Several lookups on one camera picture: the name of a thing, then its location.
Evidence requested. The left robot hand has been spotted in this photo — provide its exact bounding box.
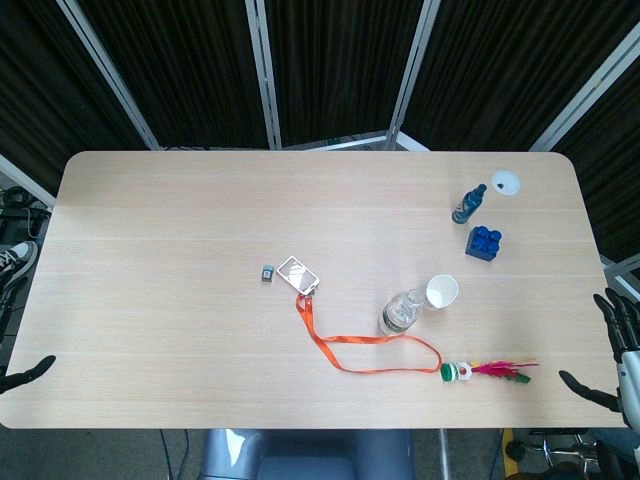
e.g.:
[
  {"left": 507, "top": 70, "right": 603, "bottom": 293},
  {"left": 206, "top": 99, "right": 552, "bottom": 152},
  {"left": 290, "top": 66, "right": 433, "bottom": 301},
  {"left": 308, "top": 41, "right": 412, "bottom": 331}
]
[{"left": 0, "top": 277, "right": 57, "bottom": 396}]

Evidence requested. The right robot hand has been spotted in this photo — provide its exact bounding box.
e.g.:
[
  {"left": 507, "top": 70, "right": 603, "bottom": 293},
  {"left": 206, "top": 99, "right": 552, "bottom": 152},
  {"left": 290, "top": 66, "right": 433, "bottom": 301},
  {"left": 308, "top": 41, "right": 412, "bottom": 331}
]
[{"left": 558, "top": 288, "right": 640, "bottom": 431}]

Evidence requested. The transparent plastic water bottle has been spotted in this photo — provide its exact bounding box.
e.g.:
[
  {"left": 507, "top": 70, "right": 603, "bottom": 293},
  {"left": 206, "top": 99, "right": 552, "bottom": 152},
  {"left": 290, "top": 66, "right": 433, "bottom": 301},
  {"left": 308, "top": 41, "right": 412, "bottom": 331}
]
[{"left": 377, "top": 288, "right": 426, "bottom": 337}]

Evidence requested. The white paper cup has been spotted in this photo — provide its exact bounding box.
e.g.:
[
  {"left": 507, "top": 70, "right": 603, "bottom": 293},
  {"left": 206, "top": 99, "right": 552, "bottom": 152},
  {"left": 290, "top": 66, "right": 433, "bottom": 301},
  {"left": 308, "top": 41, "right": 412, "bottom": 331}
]
[{"left": 424, "top": 273, "right": 460, "bottom": 311}]

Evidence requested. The blue spray bottle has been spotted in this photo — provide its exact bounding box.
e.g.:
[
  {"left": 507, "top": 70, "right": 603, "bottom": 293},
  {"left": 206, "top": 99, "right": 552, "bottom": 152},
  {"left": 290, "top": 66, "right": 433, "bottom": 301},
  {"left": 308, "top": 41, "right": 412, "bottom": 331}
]
[{"left": 451, "top": 183, "right": 488, "bottom": 225}]

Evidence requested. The black and white sneaker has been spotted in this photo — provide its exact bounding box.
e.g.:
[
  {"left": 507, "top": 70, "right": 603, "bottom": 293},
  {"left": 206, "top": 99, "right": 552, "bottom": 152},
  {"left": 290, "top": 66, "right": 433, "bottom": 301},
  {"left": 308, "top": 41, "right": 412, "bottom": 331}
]
[{"left": 0, "top": 240, "right": 39, "bottom": 286}]

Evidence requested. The feather shuttlecock green base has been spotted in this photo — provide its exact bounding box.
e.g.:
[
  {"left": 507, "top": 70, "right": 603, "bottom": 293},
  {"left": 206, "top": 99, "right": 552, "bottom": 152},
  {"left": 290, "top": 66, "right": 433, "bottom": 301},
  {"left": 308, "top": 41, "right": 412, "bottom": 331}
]
[{"left": 439, "top": 356, "right": 541, "bottom": 386}]

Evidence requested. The metal table leg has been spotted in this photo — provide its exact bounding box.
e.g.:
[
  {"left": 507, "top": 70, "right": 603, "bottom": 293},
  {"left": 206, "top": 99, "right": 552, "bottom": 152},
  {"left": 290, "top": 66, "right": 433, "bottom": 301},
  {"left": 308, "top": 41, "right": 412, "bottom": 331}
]
[{"left": 437, "top": 428, "right": 453, "bottom": 480}]

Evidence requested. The blue toy building block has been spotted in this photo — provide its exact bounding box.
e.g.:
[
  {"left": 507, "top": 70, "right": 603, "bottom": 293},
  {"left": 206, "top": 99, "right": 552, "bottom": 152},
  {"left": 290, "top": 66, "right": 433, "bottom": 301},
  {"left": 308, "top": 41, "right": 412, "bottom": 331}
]
[{"left": 464, "top": 225, "right": 504, "bottom": 262}]

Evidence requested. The black fabric partition panel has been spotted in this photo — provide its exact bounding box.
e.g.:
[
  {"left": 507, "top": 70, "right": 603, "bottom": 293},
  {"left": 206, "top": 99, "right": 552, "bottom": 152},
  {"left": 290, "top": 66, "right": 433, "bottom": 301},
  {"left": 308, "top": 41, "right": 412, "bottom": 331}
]
[
  {"left": 549, "top": 49, "right": 640, "bottom": 264},
  {"left": 0, "top": 0, "right": 154, "bottom": 196},
  {"left": 399, "top": 0, "right": 640, "bottom": 151},
  {"left": 262, "top": 0, "right": 431, "bottom": 150},
  {"left": 64, "top": 0, "right": 274, "bottom": 150}
]

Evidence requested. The white round lid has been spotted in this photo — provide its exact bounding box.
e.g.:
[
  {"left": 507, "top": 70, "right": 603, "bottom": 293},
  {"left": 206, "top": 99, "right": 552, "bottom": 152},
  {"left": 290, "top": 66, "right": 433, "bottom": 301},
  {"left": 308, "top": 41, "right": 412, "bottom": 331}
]
[{"left": 490, "top": 170, "right": 522, "bottom": 196}]

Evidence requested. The clear badge holder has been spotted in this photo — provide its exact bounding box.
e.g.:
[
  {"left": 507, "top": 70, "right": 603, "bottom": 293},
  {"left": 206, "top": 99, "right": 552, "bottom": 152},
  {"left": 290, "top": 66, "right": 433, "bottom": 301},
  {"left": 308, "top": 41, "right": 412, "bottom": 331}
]
[{"left": 276, "top": 255, "right": 321, "bottom": 294}]

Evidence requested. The blue-grey robot torso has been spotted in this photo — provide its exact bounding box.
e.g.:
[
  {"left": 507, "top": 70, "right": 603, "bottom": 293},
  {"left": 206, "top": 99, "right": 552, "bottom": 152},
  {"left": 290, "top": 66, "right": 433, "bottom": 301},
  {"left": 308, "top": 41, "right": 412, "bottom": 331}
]
[{"left": 199, "top": 428, "right": 416, "bottom": 480}]

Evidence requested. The thin black cable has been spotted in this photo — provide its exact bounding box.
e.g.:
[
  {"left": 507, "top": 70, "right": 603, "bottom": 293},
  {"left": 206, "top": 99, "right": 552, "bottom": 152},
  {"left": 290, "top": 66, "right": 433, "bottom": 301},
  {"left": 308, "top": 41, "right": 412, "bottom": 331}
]
[{"left": 158, "top": 429, "right": 191, "bottom": 480}]

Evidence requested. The black cable bundle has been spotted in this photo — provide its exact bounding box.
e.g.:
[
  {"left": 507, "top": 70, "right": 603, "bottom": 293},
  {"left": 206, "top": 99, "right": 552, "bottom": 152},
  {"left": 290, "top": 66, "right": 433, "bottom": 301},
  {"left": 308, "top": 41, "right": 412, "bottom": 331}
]
[{"left": 0, "top": 187, "right": 51, "bottom": 241}]

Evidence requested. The orange lanyard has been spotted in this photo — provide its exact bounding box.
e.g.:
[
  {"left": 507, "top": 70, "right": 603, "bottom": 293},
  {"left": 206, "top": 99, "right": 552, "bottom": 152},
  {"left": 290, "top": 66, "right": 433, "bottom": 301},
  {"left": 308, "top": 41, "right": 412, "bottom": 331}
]
[{"left": 295, "top": 292, "right": 444, "bottom": 375}]

